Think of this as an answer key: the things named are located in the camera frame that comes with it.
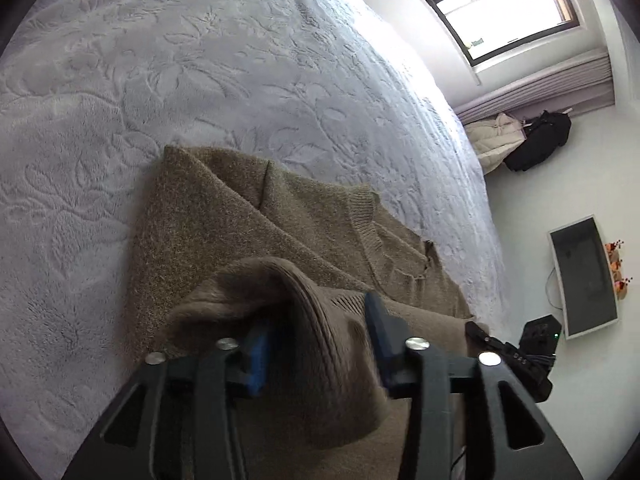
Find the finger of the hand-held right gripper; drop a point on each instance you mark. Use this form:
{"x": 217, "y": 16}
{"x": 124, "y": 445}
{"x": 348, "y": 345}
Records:
{"x": 480, "y": 332}

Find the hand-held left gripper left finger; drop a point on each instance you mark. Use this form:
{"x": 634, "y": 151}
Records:
{"x": 257, "y": 360}

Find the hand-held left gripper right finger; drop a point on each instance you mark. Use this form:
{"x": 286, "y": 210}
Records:
{"x": 377, "y": 325}

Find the brown knit sweater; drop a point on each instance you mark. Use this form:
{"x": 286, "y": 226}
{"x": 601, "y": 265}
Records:
{"x": 225, "y": 220}

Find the white framed screen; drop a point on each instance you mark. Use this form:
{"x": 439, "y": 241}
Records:
{"x": 582, "y": 280}

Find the orange decorative figurines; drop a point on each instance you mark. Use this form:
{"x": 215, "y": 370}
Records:
{"x": 617, "y": 267}

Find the beige hanging coat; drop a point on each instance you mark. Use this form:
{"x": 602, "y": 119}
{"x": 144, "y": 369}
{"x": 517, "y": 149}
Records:
{"x": 495, "y": 140}

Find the black hanging coat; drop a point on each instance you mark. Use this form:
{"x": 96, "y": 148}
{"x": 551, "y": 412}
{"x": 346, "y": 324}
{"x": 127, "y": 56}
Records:
{"x": 540, "y": 140}

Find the pale purple curtain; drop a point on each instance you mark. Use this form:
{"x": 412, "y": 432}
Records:
{"x": 550, "y": 85}

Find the lavender embossed bedspread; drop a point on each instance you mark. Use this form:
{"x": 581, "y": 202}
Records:
{"x": 150, "y": 60}

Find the dark framed window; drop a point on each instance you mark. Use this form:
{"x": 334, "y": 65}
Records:
{"x": 500, "y": 5}

